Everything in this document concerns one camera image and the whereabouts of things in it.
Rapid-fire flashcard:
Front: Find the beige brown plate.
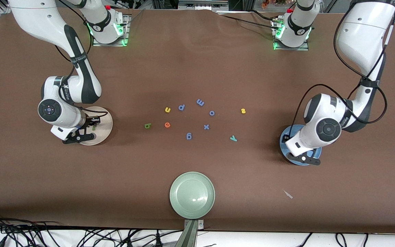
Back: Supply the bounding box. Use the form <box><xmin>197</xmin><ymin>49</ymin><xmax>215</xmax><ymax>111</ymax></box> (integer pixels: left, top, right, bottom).
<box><xmin>79</xmin><ymin>106</ymin><xmax>113</xmax><ymax>146</ymax></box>

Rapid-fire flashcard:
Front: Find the blue plate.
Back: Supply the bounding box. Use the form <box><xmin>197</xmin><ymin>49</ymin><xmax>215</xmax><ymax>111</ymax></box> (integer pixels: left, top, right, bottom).
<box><xmin>279</xmin><ymin>124</ymin><xmax>322</xmax><ymax>166</ymax></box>

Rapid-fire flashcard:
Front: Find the green plate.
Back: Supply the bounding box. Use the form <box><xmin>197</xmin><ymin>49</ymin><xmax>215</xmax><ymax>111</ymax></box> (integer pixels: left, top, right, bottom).
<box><xmin>169</xmin><ymin>172</ymin><xmax>216</xmax><ymax>220</ymax></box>

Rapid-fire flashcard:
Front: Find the brown table cover sheet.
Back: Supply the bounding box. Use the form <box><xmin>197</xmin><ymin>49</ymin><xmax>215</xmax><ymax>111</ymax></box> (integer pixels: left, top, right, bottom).
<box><xmin>0</xmin><ymin>6</ymin><xmax>395</xmax><ymax>234</ymax></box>

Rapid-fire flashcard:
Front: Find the orange background object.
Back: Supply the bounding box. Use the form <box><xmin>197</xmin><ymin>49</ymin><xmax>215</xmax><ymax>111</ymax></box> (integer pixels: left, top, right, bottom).
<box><xmin>261</xmin><ymin>0</ymin><xmax>287</xmax><ymax>9</ymax></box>

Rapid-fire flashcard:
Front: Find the grey power strip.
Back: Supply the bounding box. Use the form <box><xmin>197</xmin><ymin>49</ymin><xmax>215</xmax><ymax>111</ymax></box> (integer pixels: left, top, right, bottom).
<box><xmin>178</xmin><ymin>0</ymin><xmax>229</xmax><ymax>11</ymax></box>

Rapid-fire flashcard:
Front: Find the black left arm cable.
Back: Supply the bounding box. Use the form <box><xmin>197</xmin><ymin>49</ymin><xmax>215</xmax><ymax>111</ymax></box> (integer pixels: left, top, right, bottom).
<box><xmin>292</xmin><ymin>0</ymin><xmax>395</xmax><ymax>138</ymax></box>

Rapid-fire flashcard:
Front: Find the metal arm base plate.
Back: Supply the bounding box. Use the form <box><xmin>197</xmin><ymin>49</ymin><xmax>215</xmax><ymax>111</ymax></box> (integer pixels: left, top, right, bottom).
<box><xmin>272</xmin><ymin>17</ymin><xmax>309</xmax><ymax>51</ymax></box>
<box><xmin>92</xmin><ymin>14</ymin><xmax>131</xmax><ymax>47</ymax></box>

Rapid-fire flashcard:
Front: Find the black table cable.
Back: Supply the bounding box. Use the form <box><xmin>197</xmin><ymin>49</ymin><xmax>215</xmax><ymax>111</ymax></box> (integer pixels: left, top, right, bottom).
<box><xmin>218</xmin><ymin>13</ymin><xmax>281</xmax><ymax>31</ymax></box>

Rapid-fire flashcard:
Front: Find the grey metal mounting post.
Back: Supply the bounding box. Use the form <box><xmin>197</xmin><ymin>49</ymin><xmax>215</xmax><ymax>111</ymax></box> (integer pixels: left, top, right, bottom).
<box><xmin>175</xmin><ymin>219</ymin><xmax>205</xmax><ymax>247</ymax></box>

